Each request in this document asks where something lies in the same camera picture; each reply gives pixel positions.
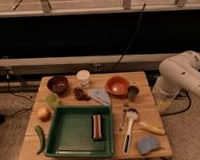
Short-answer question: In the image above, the black hanging cable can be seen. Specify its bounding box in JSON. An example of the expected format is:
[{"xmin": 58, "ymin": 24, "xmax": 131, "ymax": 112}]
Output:
[{"xmin": 107, "ymin": 1, "xmax": 150, "ymax": 71}]

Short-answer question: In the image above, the dark purple bowl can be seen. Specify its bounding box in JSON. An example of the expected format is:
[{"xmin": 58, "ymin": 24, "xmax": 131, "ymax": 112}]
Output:
[{"xmin": 47, "ymin": 75, "xmax": 69, "ymax": 95}]

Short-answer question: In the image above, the orange bowl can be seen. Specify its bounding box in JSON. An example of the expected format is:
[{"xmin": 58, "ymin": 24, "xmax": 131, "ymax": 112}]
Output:
[{"xmin": 105, "ymin": 76, "xmax": 130, "ymax": 96}]

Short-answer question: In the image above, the wooden table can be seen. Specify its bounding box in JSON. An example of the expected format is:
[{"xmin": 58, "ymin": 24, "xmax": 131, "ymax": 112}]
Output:
[{"xmin": 18, "ymin": 72, "xmax": 164, "ymax": 160}]

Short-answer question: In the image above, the white lidded jar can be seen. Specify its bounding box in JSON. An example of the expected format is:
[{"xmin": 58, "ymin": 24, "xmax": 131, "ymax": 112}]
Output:
[{"xmin": 76, "ymin": 70, "xmax": 90, "ymax": 87}]

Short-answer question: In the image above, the silver fork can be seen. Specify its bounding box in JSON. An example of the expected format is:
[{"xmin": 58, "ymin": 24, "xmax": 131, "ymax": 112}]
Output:
[{"xmin": 119, "ymin": 100, "xmax": 129, "ymax": 132}]

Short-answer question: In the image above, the blue sponge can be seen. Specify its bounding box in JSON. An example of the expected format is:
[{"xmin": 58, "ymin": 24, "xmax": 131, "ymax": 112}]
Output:
[{"xmin": 136, "ymin": 135, "xmax": 160, "ymax": 155}]

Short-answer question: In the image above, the green plastic cup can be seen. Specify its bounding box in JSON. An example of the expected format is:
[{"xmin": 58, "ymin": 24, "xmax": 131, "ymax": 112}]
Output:
[{"xmin": 45, "ymin": 93, "xmax": 59, "ymax": 109}]

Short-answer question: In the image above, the green plastic tray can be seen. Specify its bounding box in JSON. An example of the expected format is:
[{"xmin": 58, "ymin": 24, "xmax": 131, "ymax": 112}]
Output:
[{"xmin": 45, "ymin": 105, "xmax": 115, "ymax": 158}]

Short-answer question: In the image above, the dark metal cup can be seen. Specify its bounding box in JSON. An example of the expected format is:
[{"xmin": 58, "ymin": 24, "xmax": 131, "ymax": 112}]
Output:
[{"xmin": 128, "ymin": 85, "xmax": 139, "ymax": 102}]

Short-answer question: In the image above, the hot dog toy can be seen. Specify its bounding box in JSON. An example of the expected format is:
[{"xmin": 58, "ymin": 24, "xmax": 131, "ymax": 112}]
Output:
[{"xmin": 92, "ymin": 115, "xmax": 103, "ymax": 140}]

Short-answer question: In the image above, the bunch of dark grapes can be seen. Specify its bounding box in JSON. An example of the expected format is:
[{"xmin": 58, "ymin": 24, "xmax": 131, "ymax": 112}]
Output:
[{"xmin": 73, "ymin": 86, "xmax": 90, "ymax": 101}]

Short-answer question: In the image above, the yellow apple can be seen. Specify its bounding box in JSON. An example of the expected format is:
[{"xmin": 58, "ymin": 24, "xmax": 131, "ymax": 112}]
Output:
[{"xmin": 37, "ymin": 107, "xmax": 51, "ymax": 121}]

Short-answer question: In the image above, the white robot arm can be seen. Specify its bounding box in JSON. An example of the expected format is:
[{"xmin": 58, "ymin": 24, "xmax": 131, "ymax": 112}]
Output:
[{"xmin": 152, "ymin": 50, "xmax": 200, "ymax": 113}]

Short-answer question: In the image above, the green chili pepper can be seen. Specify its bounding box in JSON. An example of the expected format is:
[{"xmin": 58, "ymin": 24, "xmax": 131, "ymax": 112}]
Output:
[{"xmin": 34, "ymin": 125, "xmax": 45, "ymax": 154}]

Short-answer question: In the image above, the light blue cloth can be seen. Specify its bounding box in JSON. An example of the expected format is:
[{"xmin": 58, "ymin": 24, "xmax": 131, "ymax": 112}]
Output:
[{"xmin": 89, "ymin": 88, "xmax": 111, "ymax": 106}]

